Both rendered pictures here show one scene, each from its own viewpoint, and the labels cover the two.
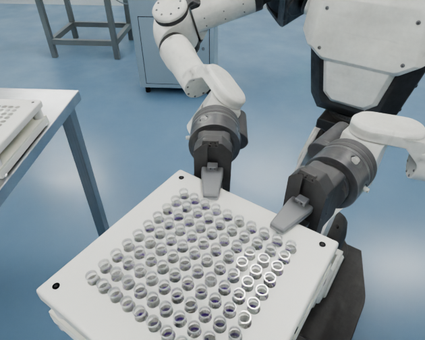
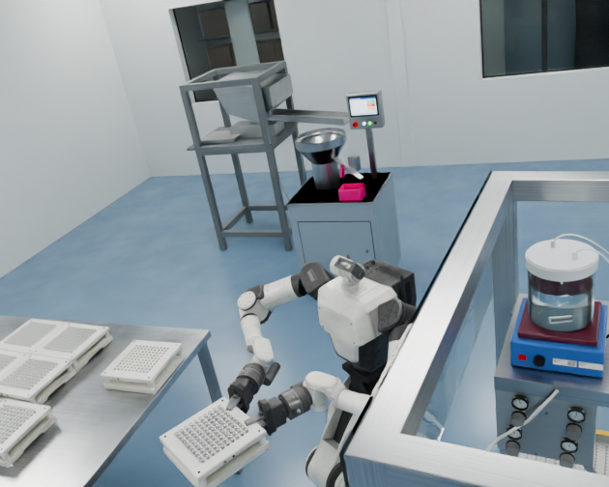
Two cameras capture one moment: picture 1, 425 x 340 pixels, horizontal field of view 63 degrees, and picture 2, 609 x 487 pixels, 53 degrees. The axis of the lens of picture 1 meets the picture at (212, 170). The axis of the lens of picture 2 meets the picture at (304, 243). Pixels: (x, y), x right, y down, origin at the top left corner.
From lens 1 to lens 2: 1.62 m
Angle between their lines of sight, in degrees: 23
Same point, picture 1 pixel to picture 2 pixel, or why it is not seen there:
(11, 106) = (164, 347)
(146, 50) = (307, 253)
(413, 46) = (354, 334)
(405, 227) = not seen: hidden behind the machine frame
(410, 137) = (323, 387)
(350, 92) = (344, 352)
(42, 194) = (188, 407)
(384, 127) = (315, 381)
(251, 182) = not seen: hidden behind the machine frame
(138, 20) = (298, 225)
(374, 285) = not seen: outside the picture
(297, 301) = (237, 447)
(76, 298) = (170, 440)
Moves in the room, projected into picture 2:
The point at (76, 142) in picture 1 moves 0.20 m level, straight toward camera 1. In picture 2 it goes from (207, 367) to (207, 394)
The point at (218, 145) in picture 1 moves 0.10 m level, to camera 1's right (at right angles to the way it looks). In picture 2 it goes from (236, 386) to (264, 388)
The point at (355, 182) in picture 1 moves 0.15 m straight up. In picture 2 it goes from (289, 407) to (280, 368)
